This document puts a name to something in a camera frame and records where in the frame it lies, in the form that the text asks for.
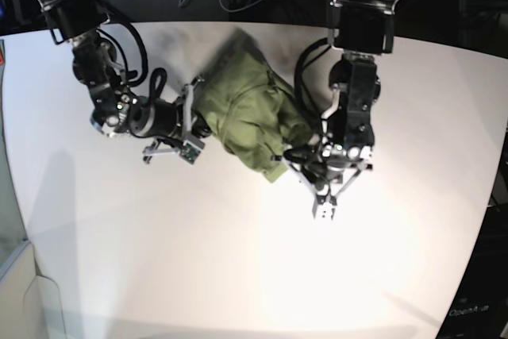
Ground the white side cabinet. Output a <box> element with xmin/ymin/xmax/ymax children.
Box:
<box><xmin>1</xmin><ymin>241</ymin><xmax>67</xmax><ymax>338</ymax></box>

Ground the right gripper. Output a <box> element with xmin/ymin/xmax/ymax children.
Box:
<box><xmin>140</xmin><ymin>79</ymin><xmax>213</xmax><ymax>164</ymax></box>

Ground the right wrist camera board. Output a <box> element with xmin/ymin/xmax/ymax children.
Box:
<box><xmin>179</xmin><ymin>141</ymin><xmax>205</xmax><ymax>165</ymax></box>

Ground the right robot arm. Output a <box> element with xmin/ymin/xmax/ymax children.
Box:
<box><xmin>37</xmin><ymin>0</ymin><xmax>210</xmax><ymax>164</ymax></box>

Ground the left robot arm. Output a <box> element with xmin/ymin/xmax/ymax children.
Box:
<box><xmin>282</xmin><ymin>0</ymin><xmax>399</xmax><ymax>219</ymax></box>

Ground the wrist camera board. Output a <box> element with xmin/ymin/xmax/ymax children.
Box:
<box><xmin>179</xmin><ymin>141</ymin><xmax>205</xmax><ymax>165</ymax></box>
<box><xmin>312</xmin><ymin>198</ymin><xmax>337</xmax><ymax>222</ymax></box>

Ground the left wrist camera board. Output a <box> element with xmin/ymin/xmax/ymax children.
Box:
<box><xmin>312</xmin><ymin>198</ymin><xmax>337</xmax><ymax>222</ymax></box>

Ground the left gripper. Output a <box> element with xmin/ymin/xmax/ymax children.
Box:
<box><xmin>283</xmin><ymin>144</ymin><xmax>373</xmax><ymax>201</ymax></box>

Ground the black OpenArm base box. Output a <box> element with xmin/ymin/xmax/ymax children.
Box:
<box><xmin>437</xmin><ymin>207</ymin><xmax>507</xmax><ymax>338</ymax></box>

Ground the green T-shirt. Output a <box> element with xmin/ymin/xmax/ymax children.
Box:
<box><xmin>193</xmin><ymin>29</ymin><xmax>314</xmax><ymax>183</ymax></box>

